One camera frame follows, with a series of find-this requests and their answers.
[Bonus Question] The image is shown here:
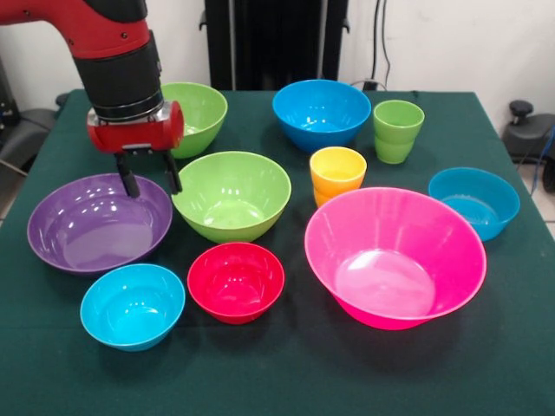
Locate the black equipment base with knob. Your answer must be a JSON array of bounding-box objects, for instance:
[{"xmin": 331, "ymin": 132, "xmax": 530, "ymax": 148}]
[{"xmin": 501, "ymin": 100, "xmax": 555, "ymax": 165}]

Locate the purple plastic bowl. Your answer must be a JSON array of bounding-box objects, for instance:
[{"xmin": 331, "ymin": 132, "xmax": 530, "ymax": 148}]
[{"xmin": 26, "ymin": 172, "xmax": 174, "ymax": 277}]

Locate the yellow plastic cup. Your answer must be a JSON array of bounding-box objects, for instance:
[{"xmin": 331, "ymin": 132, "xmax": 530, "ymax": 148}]
[
  {"xmin": 312, "ymin": 185, "xmax": 335, "ymax": 209},
  {"xmin": 309, "ymin": 146, "xmax": 369, "ymax": 194}
]

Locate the red plastic bowl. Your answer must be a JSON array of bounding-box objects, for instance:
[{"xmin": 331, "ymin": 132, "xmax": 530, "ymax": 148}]
[{"xmin": 186, "ymin": 241, "xmax": 286, "ymax": 326}]

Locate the large pink plastic bowl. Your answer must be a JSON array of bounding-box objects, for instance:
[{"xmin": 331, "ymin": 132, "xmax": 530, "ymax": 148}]
[{"xmin": 304, "ymin": 186, "xmax": 488, "ymax": 332}]

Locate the green plastic bowl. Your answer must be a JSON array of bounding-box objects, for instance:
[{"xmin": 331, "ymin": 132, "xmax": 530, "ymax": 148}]
[
  {"xmin": 171, "ymin": 150, "xmax": 293, "ymax": 244},
  {"xmin": 160, "ymin": 81, "xmax": 229, "ymax": 160}
]

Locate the green plastic cup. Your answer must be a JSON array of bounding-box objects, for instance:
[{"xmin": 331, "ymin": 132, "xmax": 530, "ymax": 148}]
[
  {"xmin": 374, "ymin": 134, "xmax": 415, "ymax": 166},
  {"xmin": 373, "ymin": 99, "xmax": 426, "ymax": 146}
]

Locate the large blue plastic bowl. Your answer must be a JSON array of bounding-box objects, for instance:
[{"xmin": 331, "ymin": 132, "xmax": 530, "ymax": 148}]
[{"xmin": 271, "ymin": 79, "xmax": 373, "ymax": 153}]

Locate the black wall cable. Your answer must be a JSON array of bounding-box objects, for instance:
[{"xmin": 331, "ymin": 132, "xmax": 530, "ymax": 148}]
[{"xmin": 370, "ymin": 0, "xmax": 394, "ymax": 90}]

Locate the blue cable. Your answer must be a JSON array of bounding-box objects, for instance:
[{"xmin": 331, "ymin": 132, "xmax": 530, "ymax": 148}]
[{"xmin": 531, "ymin": 124, "xmax": 555, "ymax": 192}]

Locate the translucent blue plastic bowl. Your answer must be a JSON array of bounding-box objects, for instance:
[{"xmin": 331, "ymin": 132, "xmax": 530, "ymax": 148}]
[{"xmin": 428, "ymin": 166, "xmax": 521, "ymax": 243}]

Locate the dark green tablecloth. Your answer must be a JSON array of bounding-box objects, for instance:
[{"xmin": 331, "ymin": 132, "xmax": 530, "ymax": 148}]
[{"xmin": 0, "ymin": 88, "xmax": 555, "ymax": 416}]

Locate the small light blue bowl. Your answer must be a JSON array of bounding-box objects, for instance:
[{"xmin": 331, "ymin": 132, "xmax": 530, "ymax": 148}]
[{"xmin": 79, "ymin": 263, "xmax": 186, "ymax": 353}]

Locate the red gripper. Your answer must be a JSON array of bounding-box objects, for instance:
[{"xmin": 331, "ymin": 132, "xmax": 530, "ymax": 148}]
[{"xmin": 86, "ymin": 101, "xmax": 185, "ymax": 199}]

